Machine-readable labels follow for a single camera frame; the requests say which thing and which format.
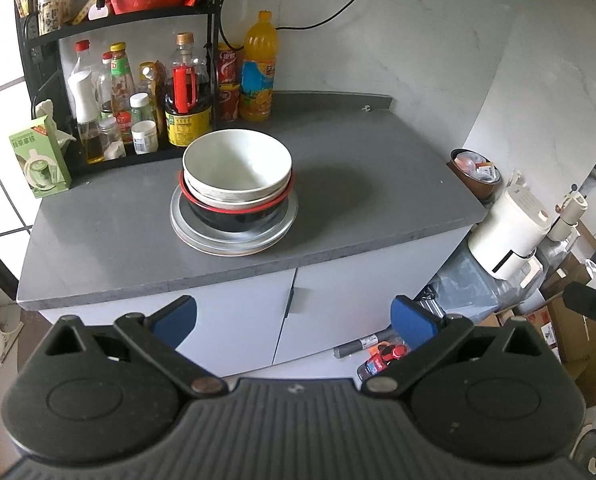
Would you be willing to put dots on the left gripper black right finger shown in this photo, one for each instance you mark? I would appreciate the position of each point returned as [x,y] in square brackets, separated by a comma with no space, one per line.
[452,354]

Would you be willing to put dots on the white rice cooker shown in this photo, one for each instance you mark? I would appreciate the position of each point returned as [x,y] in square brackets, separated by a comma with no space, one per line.
[519,243]

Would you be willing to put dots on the brown pot with packets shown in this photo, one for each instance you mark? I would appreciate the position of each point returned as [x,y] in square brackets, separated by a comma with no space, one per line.
[477,172]

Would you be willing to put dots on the wide white shallow bowl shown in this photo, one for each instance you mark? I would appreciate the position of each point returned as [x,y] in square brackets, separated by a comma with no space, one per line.
[238,203]

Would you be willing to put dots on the black metal shelf rack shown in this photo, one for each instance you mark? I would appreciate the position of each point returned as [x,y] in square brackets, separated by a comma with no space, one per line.
[41,59]

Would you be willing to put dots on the white cabinet doors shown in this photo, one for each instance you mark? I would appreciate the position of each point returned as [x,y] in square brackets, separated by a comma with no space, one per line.
[306,294]

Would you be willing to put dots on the red and black bowl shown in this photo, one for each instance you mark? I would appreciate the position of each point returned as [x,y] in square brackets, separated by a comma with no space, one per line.
[235,220]

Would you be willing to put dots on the white plate with bakery print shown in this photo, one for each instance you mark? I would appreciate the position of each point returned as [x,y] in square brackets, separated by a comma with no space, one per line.
[181,215]

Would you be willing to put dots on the white textured deep bowl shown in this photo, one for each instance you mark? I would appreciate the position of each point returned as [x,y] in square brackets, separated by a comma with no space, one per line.
[236,163]

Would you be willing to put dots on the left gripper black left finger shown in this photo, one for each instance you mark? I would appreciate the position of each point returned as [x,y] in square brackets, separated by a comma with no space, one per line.
[135,356]

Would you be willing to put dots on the small white jar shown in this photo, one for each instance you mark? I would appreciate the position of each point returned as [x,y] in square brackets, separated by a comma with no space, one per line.
[145,137]

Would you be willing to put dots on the red cola can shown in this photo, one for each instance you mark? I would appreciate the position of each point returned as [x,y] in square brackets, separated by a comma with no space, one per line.
[229,87]

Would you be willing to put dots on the cardboard box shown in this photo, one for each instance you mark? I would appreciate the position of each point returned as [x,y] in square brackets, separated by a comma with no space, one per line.
[567,320]

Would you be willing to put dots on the dark soy sauce bottle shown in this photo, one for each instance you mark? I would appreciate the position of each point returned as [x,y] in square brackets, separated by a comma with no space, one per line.
[188,102]

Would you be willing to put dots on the green carton box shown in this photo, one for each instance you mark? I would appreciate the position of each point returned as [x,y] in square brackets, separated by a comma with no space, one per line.
[40,150]

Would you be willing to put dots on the white spray oil bottle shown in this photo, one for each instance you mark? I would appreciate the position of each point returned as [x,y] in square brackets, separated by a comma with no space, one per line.
[86,115]

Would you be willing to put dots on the orange juice bottle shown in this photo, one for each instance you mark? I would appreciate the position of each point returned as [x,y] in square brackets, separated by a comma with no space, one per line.
[258,67]

